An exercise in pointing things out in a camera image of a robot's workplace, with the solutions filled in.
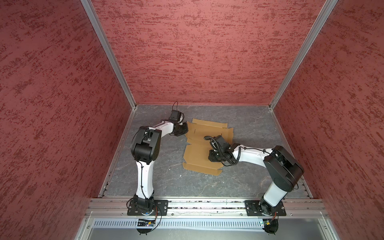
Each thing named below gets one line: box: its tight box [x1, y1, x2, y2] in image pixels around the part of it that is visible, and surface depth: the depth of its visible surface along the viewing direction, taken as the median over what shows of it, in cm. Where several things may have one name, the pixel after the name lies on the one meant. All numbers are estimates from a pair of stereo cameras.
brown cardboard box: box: [182, 118, 234, 176], surface depth 98 cm
